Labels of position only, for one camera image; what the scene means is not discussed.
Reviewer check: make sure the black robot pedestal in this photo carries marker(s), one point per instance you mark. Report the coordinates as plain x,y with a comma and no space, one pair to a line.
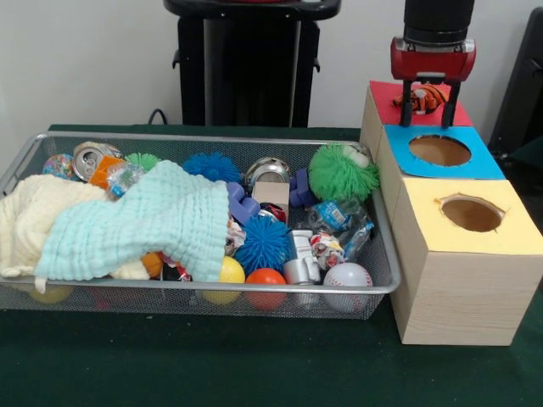
250,63

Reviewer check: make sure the cream waffle cloth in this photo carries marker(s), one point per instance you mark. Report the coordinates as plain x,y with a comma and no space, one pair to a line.
25,220

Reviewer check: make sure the blue spiky ball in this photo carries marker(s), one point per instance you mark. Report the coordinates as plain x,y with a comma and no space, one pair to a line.
263,243
212,165

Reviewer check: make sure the orange striped tiger plush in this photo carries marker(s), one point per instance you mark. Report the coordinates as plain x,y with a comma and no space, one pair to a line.
428,99

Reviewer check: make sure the green spiky ball with eyes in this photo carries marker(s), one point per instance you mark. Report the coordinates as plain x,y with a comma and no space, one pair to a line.
343,176

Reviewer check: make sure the white baseball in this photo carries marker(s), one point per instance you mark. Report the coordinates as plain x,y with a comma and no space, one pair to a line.
348,282

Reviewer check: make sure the wooden box with three holes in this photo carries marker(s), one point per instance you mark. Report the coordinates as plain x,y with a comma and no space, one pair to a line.
458,297

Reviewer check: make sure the mint waffle cloth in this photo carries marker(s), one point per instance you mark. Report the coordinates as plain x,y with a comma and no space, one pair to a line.
148,220

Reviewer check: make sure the silver toy robot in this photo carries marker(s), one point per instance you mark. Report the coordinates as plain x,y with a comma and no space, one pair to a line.
301,258

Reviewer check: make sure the orange smooth ball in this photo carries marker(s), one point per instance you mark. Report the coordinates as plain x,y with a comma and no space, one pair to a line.
265,280

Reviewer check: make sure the dark green tablecloth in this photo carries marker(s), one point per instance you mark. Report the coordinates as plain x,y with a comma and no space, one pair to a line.
212,360

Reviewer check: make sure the silver mesh bin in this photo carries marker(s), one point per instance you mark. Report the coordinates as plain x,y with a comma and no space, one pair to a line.
275,144

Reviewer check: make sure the black side stand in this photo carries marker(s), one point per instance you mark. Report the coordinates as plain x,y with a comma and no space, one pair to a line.
522,85

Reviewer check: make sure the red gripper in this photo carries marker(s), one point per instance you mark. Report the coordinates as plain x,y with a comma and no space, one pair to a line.
432,63

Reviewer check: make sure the crushed silver can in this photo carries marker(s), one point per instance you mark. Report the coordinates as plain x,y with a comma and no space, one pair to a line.
87,163

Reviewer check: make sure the yellow smooth ball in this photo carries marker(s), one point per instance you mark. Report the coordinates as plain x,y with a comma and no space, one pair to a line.
231,271

